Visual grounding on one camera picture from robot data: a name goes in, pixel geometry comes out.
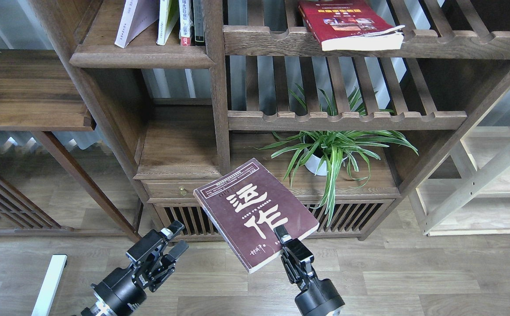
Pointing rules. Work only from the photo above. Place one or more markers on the white stand leg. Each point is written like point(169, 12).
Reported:
point(45, 298)

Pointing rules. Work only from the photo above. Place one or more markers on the black upright book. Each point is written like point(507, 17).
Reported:
point(198, 23)

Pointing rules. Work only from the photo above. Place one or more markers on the white green upright book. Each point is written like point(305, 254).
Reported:
point(168, 17)

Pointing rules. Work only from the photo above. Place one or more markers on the white plant pot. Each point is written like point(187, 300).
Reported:
point(317, 165)

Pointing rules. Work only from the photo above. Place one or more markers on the white lavender paperback book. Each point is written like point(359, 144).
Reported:
point(136, 17)

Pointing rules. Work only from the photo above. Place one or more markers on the red white upright book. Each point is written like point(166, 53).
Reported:
point(185, 22)

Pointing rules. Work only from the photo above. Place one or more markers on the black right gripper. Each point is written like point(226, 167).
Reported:
point(317, 297)

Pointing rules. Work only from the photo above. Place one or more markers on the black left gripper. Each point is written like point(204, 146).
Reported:
point(123, 290)

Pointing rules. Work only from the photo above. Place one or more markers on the light wooden shelf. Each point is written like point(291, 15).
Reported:
point(478, 202)

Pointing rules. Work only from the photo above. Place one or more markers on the dark wooden side table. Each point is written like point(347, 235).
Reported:
point(38, 96)

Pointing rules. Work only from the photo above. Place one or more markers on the red paperback book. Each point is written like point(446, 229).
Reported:
point(349, 25)

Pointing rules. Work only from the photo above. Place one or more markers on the green spider plant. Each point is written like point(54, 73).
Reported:
point(335, 149)

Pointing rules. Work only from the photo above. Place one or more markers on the brass drawer knob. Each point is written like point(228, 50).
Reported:
point(183, 191)

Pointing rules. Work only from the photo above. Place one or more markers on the dark wooden bookshelf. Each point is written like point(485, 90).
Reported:
point(183, 116)

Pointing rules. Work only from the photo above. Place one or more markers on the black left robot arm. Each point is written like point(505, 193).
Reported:
point(122, 291)

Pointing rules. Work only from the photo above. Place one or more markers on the dark brown book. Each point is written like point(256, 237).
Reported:
point(246, 206)

